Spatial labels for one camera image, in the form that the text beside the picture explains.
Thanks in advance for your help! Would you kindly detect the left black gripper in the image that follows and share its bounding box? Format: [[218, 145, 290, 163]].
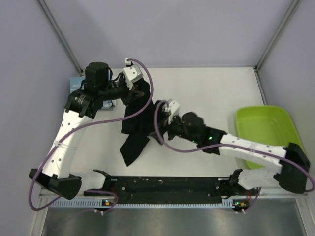
[[99, 76, 144, 106]]

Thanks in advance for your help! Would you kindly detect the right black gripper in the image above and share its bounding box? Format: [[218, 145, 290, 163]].
[[150, 110, 199, 145]]

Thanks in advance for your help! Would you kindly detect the black t shirt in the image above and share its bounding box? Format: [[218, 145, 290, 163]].
[[120, 79, 159, 166]]

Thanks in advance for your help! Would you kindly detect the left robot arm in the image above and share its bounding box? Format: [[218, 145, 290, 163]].
[[29, 58, 145, 200]]

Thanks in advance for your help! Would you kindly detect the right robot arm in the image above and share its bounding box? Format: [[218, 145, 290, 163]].
[[153, 112, 315, 195]]

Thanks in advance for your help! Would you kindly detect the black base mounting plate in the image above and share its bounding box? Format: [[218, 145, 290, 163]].
[[84, 176, 258, 204]]

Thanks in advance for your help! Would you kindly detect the folded blue printed t shirt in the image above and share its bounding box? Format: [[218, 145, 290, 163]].
[[69, 77, 116, 110]]

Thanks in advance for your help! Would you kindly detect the green plastic bin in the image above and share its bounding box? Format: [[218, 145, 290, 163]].
[[235, 105, 306, 170]]

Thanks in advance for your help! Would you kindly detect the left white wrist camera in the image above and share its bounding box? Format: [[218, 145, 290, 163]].
[[122, 58, 143, 87]]

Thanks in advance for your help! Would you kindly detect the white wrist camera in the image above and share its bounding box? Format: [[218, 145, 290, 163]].
[[122, 58, 143, 87], [162, 99, 180, 124]]

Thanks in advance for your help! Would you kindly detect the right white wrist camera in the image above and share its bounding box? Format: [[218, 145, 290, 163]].
[[162, 99, 180, 124]]

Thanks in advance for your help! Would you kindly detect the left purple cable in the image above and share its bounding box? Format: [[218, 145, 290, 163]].
[[29, 57, 155, 212]]

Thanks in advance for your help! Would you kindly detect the purple cable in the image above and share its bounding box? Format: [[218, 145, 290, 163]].
[[154, 100, 315, 214], [29, 57, 155, 212]]

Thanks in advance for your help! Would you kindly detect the left aluminium frame post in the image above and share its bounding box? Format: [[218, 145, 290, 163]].
[[36, 0, 84, 75]]

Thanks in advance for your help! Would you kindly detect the aluminium frame post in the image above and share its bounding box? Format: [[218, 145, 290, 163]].
[[254, 0, 302, 73], [36, 0, 84, 75]]

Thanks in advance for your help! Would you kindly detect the aluminium front rail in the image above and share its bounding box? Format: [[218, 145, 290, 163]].
[[39, 187, 308, 198]]

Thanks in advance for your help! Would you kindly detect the light blue cable duct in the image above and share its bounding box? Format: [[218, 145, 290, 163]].
[[50, 198, 248, 209]]

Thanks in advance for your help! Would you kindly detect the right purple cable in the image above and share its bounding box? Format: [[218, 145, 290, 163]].
[[154, 100, 315, 214]]

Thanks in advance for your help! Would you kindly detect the right aluminium frame post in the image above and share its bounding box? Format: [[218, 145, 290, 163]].
[[254, 0, 302, 73]]

